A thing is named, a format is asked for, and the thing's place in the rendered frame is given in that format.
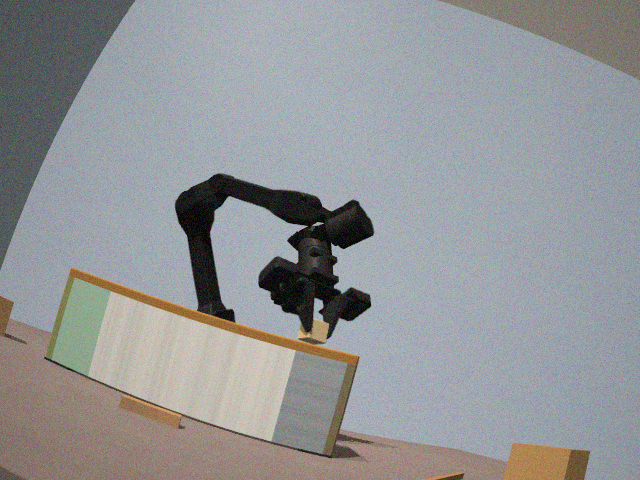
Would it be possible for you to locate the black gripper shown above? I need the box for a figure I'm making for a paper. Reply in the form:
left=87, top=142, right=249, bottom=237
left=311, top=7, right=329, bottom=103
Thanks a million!
left=258, top=246, right=371, bottom=339

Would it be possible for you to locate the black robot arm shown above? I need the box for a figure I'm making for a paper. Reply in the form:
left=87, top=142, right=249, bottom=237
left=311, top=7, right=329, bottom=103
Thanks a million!
left=175, top=173, right=374, bottom=323

